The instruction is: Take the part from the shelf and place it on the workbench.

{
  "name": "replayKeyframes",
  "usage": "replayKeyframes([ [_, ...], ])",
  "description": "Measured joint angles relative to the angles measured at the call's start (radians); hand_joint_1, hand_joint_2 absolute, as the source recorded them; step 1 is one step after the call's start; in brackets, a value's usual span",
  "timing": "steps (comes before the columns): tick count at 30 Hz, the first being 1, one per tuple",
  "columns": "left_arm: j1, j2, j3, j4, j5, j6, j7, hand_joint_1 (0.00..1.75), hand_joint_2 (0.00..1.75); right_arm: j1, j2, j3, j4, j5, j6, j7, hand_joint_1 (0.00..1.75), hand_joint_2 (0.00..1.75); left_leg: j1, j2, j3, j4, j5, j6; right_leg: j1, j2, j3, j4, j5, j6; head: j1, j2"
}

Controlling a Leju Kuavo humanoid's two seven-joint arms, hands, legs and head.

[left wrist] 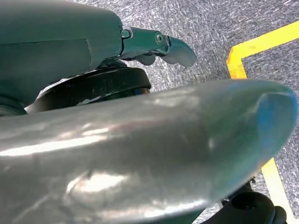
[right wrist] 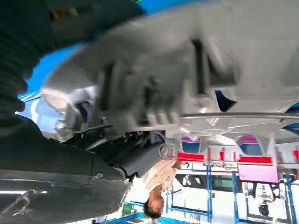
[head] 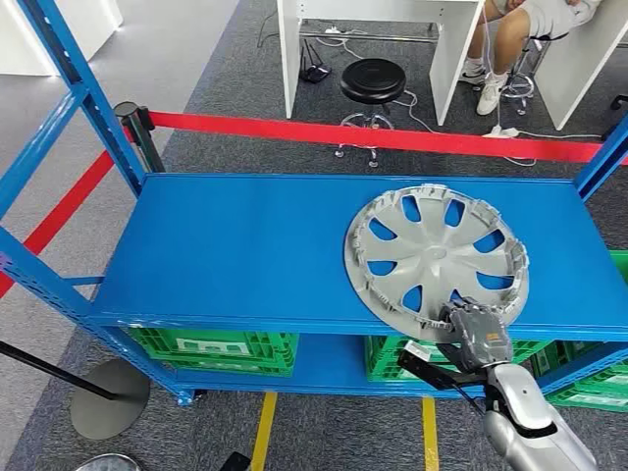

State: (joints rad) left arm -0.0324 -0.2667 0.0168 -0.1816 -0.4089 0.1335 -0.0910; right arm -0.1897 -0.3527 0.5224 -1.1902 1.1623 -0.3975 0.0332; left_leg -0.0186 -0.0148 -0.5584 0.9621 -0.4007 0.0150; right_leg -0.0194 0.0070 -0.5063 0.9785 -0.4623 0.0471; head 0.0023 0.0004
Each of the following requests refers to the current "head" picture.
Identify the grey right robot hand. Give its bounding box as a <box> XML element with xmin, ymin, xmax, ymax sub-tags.
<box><xmin>439</xmin><ymin>297</ymin><xmax>514</xmax><ymax>375</ymax></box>

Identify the grey plastic wheel hubcap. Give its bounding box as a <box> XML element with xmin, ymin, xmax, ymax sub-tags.
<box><xmin>343</xmin><ymin>183</ymin><xmax>531</xmax><ymax>343</ymax></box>

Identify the blue metal shelf rack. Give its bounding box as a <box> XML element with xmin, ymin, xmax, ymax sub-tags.
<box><xmin>0</xmin><ymin>0</ymin><xmax>628</xmax><ymax>407</ymax></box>

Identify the long red barrier belt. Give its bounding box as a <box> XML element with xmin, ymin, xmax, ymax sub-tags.
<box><xmin>148</xmin><ymin>110</ymin><xmax>628</xmax><ymax>165</ymax></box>

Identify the white desk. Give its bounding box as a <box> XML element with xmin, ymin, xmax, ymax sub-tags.
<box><xmin>276</xmin><ymin>0</ymin><xmax>487</xmax><ymax>127</ymax></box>
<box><xmin>533</xmin><ymin>0</ymin><xmax>628</xmax><ymax>131</ymax></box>

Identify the black round stool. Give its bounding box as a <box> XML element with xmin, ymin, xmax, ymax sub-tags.
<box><xmin>334</xmin><ymin>58</ymin><xmax>408</xmax><ymax>169</ymax></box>

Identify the yellow floor marking tape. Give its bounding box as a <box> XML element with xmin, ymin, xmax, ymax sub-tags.
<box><xmin>251</xmin><ymin>392</ymin><xmax>440</xmax><ymax>471</ymax></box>

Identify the seated person with white shoes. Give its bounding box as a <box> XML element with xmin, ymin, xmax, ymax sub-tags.
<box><xmin>458</xmin><ymin>0</ymin><xmax>605</xmax><ymax>117</ymax></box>

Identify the black wifi router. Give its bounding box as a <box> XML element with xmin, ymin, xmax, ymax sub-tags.
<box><xmin>297</xmin><ymin>38</ymin><xmax>333</xmax><ymax>84</ymax></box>

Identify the black stanchion with round base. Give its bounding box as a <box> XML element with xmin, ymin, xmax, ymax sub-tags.
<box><xmin>0</xmin><ymin>340</ymin><xmax>151</xmax><ymax>442</ymax></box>

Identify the chrome stanchion with round base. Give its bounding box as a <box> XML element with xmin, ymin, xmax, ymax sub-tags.
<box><xmin>74</xmin><ymin>452</ymin><xmax>142</xmax><ymax>471</ymax></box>

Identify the white cabinet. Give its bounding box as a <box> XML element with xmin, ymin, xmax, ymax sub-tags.
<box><xmin>0</xmin><ymin>0</ymin><xmax>125</xmax><ymax>78</ymax></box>

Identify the green crate holding cables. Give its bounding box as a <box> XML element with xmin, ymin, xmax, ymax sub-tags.
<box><xmin>530</xmin><ymin>249</ymin><xmax>628</xmax><ymax>394</ymax></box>

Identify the chrome stool frame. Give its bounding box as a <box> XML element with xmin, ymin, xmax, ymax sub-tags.
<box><xmin>500</xmin><ymin>38</ymin><xmax>550</xmax><ymax>117</ymax></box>

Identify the black barrier post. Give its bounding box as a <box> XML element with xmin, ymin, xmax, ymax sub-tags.
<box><xmin>113</xmin><ymin>100</ymin><xmax>167</xmax><ymax>176</ymax></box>

